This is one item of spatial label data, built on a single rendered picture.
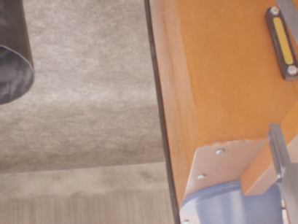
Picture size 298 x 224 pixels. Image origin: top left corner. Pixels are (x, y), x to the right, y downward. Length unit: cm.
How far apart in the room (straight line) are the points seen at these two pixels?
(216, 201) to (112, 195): 157
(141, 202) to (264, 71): 177
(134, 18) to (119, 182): 127
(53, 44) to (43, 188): 117
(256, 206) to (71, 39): 82
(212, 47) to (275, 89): 13
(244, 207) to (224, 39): 34
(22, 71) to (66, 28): 26
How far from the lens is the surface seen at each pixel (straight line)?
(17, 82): 131
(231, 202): 100
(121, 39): 156
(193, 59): 85
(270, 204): 102
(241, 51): 87
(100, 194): 255
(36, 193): 257
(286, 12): 73
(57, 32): 151
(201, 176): 90
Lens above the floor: 88
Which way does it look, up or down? 26 degrees down
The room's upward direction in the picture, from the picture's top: 173 degrees clockwise
